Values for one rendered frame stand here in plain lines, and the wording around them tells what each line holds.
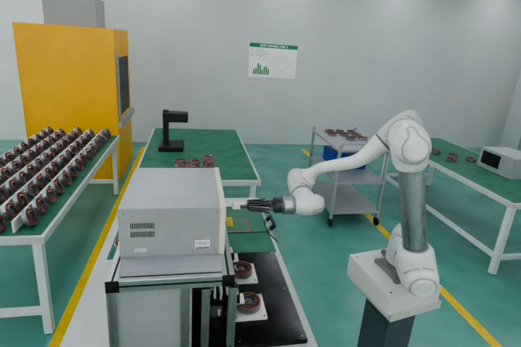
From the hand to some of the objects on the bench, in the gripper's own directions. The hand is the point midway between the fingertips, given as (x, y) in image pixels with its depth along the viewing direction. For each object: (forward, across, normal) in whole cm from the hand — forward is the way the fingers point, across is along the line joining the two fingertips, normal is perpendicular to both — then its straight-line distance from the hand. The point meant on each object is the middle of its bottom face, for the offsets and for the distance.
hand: (239, 205), depth 167 cm
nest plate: (-3, -20, -41) cm, 46 cm away
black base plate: (-2, -8, -43) cm, 44 cm away
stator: (-3, +4, -40) cm, 40 cm away
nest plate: (-3, +4, -41) cm, 42 cm away
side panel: (+36, -41, -44) cm, 70 cm away
